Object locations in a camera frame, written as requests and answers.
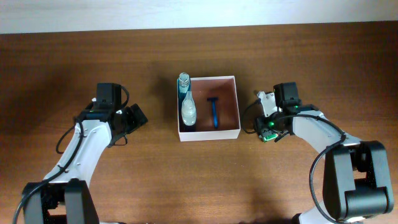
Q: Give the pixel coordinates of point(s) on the teal mouthwash bottle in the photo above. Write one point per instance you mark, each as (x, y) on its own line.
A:
(183, 86)

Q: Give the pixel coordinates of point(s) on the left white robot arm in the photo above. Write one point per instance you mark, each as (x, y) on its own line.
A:
(63, 196)

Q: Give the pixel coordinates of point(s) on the blue disposable razor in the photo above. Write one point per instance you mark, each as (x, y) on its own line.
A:
(213, 101)

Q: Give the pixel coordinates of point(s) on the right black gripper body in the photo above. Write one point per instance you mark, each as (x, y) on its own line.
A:
(270, 124)

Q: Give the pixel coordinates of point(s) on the purple foam soap pump bottle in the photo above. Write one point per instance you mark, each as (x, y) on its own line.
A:
(189, 113)

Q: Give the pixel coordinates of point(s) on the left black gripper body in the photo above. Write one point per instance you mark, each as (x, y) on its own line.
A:
(130, 121)

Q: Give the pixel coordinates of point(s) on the pink cardboard box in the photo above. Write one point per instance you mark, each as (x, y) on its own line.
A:
(223, 87)

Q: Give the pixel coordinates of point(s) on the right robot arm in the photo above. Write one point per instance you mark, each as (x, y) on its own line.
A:
(349, 179)

